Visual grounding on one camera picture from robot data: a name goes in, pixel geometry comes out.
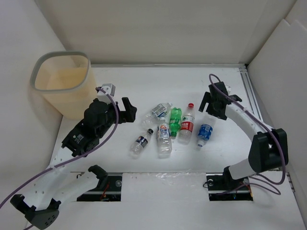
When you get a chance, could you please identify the blue label water bottle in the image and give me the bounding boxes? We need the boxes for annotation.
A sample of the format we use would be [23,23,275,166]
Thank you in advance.
[197,115,216,148]

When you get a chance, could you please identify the green soda bottle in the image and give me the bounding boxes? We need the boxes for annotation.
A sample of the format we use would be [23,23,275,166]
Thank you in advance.
[169,107,182,139]

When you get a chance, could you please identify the red label red cap bottle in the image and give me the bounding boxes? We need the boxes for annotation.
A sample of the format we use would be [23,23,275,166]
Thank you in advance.
[179,103,195,144]

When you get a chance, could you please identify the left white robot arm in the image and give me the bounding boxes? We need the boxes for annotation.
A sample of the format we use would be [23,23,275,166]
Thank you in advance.
[10,97,137,230]

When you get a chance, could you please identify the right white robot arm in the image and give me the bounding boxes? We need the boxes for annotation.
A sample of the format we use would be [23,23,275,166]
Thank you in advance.
[199,81,288,189]

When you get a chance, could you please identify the beige bin with grey rim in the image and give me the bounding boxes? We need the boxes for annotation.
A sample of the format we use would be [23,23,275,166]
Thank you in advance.
[30,51,97,120]

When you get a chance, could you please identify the black cap small bottle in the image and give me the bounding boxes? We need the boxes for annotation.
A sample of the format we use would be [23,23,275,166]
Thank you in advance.
[130,129,154,156]

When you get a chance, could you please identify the crushed clear water bottle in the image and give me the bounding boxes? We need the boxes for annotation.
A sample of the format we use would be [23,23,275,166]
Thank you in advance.
[141,103,173,129]

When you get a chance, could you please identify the orange blue label clear bottle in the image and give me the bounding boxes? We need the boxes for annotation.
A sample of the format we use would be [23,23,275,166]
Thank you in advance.
[157,117,172,159]

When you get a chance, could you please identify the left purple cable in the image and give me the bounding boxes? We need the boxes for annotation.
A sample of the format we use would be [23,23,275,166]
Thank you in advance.
[0,87,119,230]

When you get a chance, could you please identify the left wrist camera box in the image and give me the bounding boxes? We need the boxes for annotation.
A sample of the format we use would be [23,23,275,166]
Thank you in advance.
[96,83,116,104]

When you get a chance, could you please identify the aluminium frame rail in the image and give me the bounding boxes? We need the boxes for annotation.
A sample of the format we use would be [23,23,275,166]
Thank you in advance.
[91,63,295,192]

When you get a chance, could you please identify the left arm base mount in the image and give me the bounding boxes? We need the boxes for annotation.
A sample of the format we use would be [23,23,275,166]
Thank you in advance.
[77,173,123,202]

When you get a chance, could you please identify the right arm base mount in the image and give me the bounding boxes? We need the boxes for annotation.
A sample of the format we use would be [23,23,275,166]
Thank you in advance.
[203,173,253,201]

